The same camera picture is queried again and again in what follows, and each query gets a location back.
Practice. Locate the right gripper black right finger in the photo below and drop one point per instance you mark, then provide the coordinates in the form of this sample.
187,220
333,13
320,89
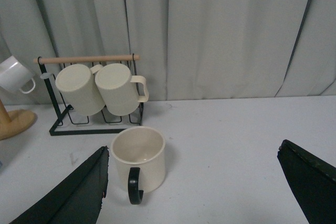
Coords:
311,180

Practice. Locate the cream ribbed mug right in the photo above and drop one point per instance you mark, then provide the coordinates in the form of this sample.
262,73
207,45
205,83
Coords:
121,91

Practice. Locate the cream ribbed mug left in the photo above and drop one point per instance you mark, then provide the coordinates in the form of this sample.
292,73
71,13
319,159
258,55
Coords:
77,85

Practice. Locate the white enamel mug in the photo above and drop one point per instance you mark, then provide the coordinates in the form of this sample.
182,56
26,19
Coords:
15,75

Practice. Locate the grey curtain backdrop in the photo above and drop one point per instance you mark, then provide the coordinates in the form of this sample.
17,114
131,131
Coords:
189,49

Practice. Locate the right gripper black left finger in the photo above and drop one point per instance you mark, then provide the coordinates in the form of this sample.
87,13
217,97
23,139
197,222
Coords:
78,198

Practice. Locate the cream ribbed mug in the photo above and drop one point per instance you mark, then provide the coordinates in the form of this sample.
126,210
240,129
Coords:
121,91
77,85

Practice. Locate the wooden mug tree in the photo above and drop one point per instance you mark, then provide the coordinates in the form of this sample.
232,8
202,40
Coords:
15,122

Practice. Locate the cream mug black handle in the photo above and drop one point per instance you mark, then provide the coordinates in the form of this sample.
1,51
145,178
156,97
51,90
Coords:
139,155

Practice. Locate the black wire cup rack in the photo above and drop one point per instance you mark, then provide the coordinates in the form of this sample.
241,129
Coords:
68,121

